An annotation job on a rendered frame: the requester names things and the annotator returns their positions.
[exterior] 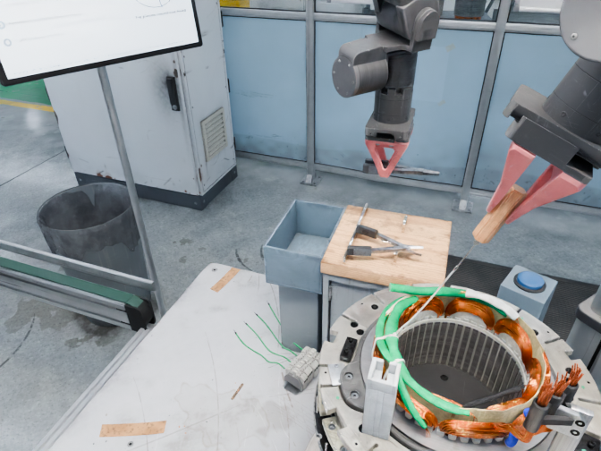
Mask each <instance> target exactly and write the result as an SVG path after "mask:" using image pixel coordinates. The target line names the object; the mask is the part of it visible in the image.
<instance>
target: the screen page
mask: <svg viewBox="0 0 601 451"><path fill-rule="evenodd" d="M194 42H199V40H198V34H197V30H196V25H195V21H194V16H193V11H192V6H191V1H190V0H0V59H1V62H2V65H3V67H4V70H5V73H6V75H7V78H8V80H9V79H14V78H19V77H23V76H28V75H32V74H37V73H42V72H50V71H54V70H59V69H63V68H68V67H73V66H77V65H82V64H90V63H95V62H99V61H104V60H108V59H113V58H118V57H123V56H127V55H136V54H140V53H145V52H149V51H154V50H158V49H163V48H168V47H176V46H180V45H185V44H190V43H194Z"/></svg>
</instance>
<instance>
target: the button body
mask: <svg viewBox="0 0 601 451"><path fill-rule="evenodd" d="M522 271H531V270H528V269H526V268H523V267H520V266H518V265H515V267H514V268H513V269H512V271H511V272H510V273H509V275H508V276H507V277H506V279H505V280H504V281H503V282H502V283H501V285H500V288H499V291H498V295H497V298H499V299H502V300H504V301H506V302H508V303H511V304H513V305H515V306H516V307H518V308H520V309H522V310H524V311H526V312H527V313H529V314H530V315H532V316H533V317H535V318H536V319H538V320H540V321H541V322H543V319H544V317H545V315H546V311H547V309H548V306H549V303H550V302H551V299H552V297H553V294H554V290H555V288H556V286H557V283H558V282H557V281H555V280H553V279H551V278H549V277H545V276H542V275H540V274H539V275H540V276H541V277H542V278H543V279H544V280H545V282H546V290H545V291H544V292H542V293H539V294H532V293H528V292H525V291H523V290H521V289H520V288H519V287H517V286H516V285H515V283H514V282H513V278H514V276H515V275H516V274H517V273H520V272H522ZM531 272H533V271H531Z"/></svg>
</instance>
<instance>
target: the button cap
mask: <svg viewBox="0 0 601 451"><path fill-rule="evenodd" d="M517 281H518V283H519V284H520V285H522V286H524V287H526V288H528V289H532V290H538V289H541V288H542V287H543V284H544V279H543V278H542V277H541V276H540V275H539V274H537V273H534V272H531V271H522V272H520V273H519V275H518V277H517Z"/></svg>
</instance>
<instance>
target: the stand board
mask: <svg viewBox="0 0 601 451"><path fill-rule="evenodd" d="M363 209H364V208H363V207H356V206H351V205H348V206H347V208H346V210H345V211H344V214H343V217H342V219H341V221H340V223H339V225H338V226H337V228H336V231H335V233H334V236H333V238H332V240H331V242H330V243H329V245H328V247H327V250H326V253H325V255H324V257H323V259H322V260H321V273H325V274H329V275H334V276H339V277H347V278H351V279H356V280H360V281H365V282H370V283H373V284H378V285H386V286H389V284H390V283H392V284H399V285H410V286H412V284H440V285H441V284H442V283H443V282H444V280H445V272H446V265H447V258H448V251H449V243H450V236H451V228H452V221H446V220H440V219H434V218H429V217H418V216H413V215H407V214H402V213H395V212H390V211H384V210H379V209H372V208H368V211H367V213H366V216H365V217H364V219H363V222H362V225H364V226H368V227H371V228H374V229H376V230H378V232H379V233H380V234H383V235H385V236H388V237H390V238H392V239H394V240H396V241H397V242H399V243H403V244H408V245H416V246H423V249H411V251H415V252H418V253H420V254H422V255H421V256H418V255H414V254H411V253H408V252H403V251H399V255H398V258H397V261H396V263H395V262H394V252H387V253H376V254H372V253H371V256H352V255H349V258H348V259H347V261H346V264H343V255H344V253H345V252H346V249H347V246H348V244H349V242H350V240H351V237H352V235H353V232H354V230H355V227H356V225H357V224H358V221H359V219H360V215H361V213H362V210H363ZM405 216H408V218H407V225H406V227H405V231H404V233H402V223H403V220H404V217H405ZM353 245H356V246H372V248H380V247H392V246H393V245H392V244H389V243H386V242H381V240H380V239H378V238H376V239H373V238H371V237H368V236H366V235H363V234H358V235H357V237H356V240H355V242H354V244H353Z"/></svg>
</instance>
